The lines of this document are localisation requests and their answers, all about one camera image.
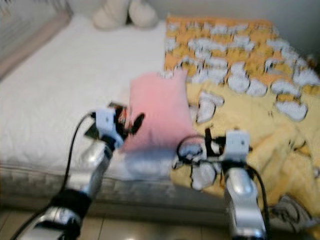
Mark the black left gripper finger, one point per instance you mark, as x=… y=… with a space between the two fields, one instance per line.
x=138 y=123

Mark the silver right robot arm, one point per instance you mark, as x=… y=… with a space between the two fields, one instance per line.
x=242 y=195

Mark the pink pillow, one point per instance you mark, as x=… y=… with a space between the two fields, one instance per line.
x=157 y=105

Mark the orange cartoon print blanket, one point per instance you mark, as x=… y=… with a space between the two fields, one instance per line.
x=225 y=45

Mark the cream plush toy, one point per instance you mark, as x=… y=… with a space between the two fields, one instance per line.
x=115 y=17

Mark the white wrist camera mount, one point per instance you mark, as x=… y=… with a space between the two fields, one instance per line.
x=106 y=122
x=237 y=145

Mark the white bed mattress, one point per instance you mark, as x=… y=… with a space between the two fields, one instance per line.
x=60 y=100

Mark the grey blue cloth patch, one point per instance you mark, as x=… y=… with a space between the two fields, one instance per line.
x=147 y=167

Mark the grey bed base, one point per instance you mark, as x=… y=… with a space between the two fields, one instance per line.
x=155 y=207

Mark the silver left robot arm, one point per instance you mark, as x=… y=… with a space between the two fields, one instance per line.
x=92 y=167

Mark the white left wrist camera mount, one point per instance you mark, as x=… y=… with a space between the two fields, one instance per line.
x=106 y=122

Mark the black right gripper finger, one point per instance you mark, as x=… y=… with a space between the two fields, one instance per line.
x=207 y=138

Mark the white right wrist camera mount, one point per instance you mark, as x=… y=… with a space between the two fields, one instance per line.
x=237 y=145

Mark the yellow cartoon print quilt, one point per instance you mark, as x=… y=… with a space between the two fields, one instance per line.
x=255 y=125

